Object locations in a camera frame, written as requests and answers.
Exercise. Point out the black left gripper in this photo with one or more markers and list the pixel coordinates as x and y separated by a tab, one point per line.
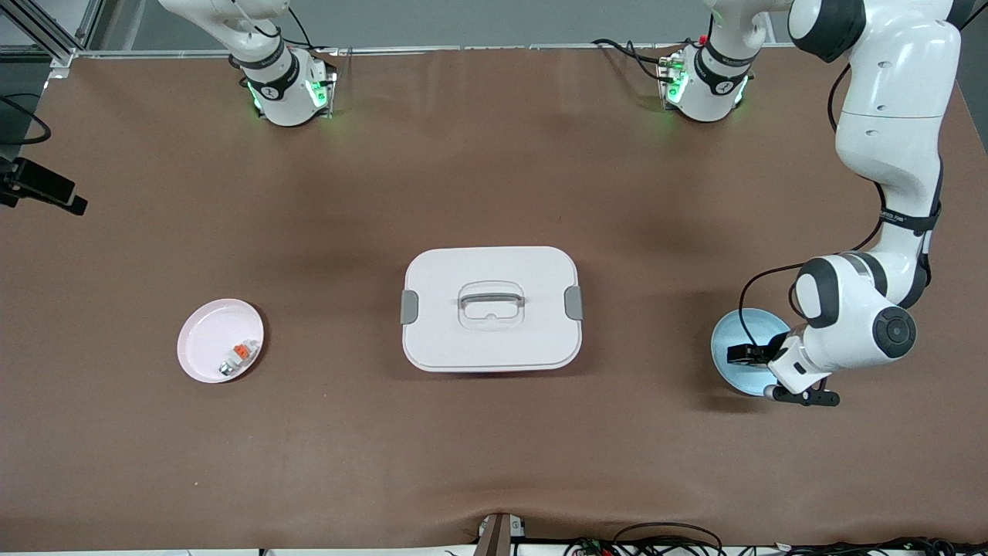
766	352

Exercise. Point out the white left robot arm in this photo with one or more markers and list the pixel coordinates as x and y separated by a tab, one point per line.
888	77

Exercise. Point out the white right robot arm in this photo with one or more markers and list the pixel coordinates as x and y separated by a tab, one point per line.
282	85

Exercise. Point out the light blue round plate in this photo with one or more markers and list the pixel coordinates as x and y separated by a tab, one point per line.
733	328

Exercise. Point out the grey box latch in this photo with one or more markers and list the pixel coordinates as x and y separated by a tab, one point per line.
409	307
573	303

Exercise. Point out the pink round plate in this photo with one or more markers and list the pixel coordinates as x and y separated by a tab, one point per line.
204	340

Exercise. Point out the white lidded storage box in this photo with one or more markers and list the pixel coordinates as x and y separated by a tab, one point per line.
494	347

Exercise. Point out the brown table cloth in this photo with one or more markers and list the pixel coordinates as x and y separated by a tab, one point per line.
494	432

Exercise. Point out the aluminium frame profile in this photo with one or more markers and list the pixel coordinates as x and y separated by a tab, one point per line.
55	42

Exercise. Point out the white orange switch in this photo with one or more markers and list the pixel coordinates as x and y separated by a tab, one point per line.
241	353

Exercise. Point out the brown post with bracket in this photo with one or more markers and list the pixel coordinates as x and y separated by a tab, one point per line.
498	537

